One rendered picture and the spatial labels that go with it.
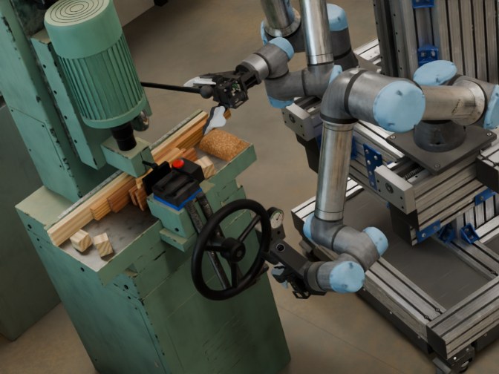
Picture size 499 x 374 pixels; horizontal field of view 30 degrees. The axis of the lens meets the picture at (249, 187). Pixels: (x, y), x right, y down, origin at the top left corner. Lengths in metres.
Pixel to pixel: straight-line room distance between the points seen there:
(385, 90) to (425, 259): 1.17
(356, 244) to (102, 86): 0.74
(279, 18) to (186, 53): 2.21
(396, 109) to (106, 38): 0.72
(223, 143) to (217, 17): 2.66
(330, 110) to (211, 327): 0.90
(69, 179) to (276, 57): 0.70
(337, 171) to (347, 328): 1.11
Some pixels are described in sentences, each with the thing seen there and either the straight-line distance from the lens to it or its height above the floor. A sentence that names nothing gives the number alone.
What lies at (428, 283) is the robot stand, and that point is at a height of 0.21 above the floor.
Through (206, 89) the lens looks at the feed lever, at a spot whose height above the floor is 1.22.
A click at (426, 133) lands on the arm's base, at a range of 2.60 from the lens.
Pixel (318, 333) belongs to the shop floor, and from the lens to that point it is 3.27.
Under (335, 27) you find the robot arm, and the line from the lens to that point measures 2.86.
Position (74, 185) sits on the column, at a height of 0.90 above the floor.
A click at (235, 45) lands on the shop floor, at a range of 4.91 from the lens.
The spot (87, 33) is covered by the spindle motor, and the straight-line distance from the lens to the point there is 2.26.
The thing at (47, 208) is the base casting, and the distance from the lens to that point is 2.84.
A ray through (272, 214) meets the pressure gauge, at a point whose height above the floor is 0.69.
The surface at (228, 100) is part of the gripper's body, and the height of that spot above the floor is 1.13.
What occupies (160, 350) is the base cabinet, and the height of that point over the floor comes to 0.49.
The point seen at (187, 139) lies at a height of 0.93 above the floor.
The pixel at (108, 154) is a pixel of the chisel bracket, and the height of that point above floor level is 1.01.
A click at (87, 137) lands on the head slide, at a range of 2.55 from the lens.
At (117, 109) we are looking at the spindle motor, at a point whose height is 1.21.
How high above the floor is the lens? 2.45
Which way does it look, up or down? 39 degrees down
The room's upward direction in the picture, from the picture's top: 15 degrees counter-clockwise
